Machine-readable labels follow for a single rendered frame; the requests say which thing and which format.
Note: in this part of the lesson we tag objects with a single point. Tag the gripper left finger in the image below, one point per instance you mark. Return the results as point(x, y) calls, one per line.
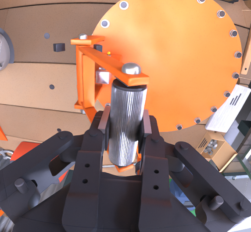
point(88, 157)

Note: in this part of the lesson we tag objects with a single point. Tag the orange lock bracket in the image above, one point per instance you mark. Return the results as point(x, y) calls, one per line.
point(86, 90)

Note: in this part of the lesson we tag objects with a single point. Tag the cardboard box of nuts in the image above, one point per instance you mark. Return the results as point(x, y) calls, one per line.
point(217, 153)

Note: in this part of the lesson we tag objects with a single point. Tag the orange triangular wedge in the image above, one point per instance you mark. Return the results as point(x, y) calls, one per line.
point(3, 134)

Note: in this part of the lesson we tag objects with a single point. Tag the orange flat lever bar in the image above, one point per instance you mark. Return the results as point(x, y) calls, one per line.
point(109, 63)

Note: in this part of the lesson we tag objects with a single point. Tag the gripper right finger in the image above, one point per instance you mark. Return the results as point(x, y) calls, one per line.
point(155, 157)

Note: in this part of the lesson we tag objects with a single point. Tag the silver square bolt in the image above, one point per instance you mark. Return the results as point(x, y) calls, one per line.
point(102, 76)

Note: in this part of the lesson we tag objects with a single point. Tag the orange round turret plate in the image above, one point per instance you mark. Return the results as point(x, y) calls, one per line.
point(176, 59)

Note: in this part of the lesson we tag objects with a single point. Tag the grey round disc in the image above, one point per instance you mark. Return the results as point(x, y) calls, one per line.
point(5, 51)

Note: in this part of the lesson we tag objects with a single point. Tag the small dark block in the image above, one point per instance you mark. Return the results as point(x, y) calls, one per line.
point(59, 47)
point(98, 47)

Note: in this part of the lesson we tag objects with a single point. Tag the grey cabinet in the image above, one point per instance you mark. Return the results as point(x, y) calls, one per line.
point(241, 137)

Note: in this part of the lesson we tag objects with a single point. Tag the white box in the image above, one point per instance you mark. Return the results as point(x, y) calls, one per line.
point(227, 110)

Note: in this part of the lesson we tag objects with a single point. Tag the blue box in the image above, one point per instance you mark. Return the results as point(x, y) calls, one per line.
point(177, 192)

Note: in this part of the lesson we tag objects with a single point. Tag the grey metal shackle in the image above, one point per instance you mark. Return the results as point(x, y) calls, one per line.
point(5, 155)

